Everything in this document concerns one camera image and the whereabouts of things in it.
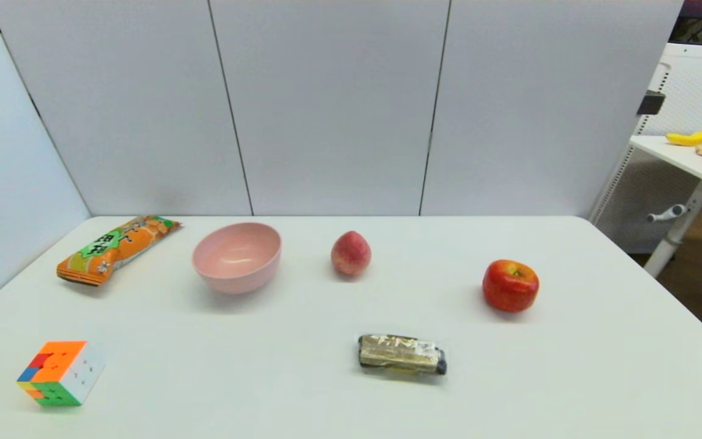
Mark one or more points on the multicolour rubiks cube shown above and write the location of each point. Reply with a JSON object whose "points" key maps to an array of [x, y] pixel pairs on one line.
{"points": [[58, 372]]}

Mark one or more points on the pink peach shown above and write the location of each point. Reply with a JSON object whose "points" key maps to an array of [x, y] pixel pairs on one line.
{"points": [[351, 255]]}

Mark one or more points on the pink bowl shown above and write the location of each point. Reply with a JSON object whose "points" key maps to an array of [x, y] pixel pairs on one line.
{"points": [[236, 262]]}

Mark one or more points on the red apple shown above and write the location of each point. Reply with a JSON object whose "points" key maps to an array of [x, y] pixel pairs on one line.
{"points": [[509, 288]]}

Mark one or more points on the orange snack packet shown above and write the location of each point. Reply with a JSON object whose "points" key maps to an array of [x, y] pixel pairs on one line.
{"points": [[113, 247]]}

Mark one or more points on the black clamp block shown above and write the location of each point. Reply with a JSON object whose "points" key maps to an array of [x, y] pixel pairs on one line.
{"points": [[651, 102]]}

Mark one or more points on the white side table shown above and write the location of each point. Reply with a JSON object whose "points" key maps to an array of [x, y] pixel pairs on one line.
{"points": [[680, 160]]}

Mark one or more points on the yellow banana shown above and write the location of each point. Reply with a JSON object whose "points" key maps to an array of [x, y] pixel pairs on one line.
{"points": [[692, 139]]}

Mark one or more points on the white pegboard panel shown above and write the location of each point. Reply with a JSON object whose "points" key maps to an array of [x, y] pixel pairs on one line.
{"points": [[698, 91]]}

